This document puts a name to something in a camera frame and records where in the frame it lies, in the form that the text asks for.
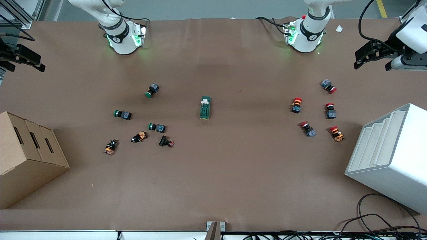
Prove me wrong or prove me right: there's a black cable bundle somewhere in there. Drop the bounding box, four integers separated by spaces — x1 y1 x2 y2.
234 230 427 240

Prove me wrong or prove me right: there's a black looped cable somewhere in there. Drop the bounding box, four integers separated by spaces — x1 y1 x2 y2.
339 193 422 234

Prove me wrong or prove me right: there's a green terminal block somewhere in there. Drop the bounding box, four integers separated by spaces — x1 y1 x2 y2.
199 96 211 120

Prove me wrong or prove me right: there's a grey metal table bracket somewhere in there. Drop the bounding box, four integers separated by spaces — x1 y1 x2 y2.
206 221 226 240

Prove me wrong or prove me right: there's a brown cardboard box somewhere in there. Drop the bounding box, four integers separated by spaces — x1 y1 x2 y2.
0 111 70 210

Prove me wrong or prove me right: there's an aluminium frame post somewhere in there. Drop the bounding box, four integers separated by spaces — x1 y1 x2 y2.
0 0 44 30
400 0 422 24

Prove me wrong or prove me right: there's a brown table cover sheet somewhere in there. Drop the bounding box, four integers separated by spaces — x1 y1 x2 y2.
0 18 427 232

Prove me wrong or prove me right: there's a black base cable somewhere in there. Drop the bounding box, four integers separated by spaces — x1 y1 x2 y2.
100 0 150 24
256 17 291 35

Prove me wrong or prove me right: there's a white stepped plastic organizer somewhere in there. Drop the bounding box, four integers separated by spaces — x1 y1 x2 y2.
345 103 427 214

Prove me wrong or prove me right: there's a white table edge rail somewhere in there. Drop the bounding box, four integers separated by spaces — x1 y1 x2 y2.
0 230 207 240

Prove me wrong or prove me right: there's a black red switch part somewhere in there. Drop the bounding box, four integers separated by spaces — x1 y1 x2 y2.
159 135 175 148

